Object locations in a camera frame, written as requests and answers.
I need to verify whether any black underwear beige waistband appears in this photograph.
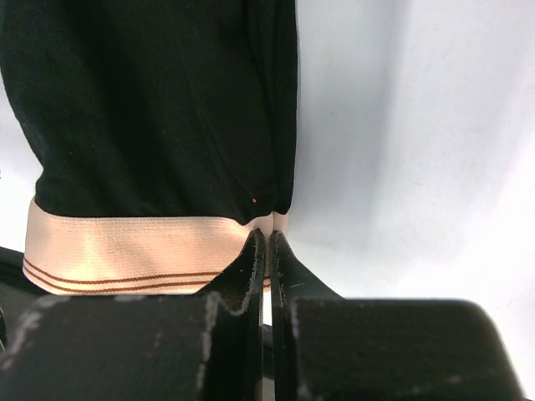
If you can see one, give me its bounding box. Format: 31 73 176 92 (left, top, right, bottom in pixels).
1 1 298 295

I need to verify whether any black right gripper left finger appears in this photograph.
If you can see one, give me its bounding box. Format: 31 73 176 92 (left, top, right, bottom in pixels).
1 231 265 400

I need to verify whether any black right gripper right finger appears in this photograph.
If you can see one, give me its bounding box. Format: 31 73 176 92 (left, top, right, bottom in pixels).
269 232 523 400

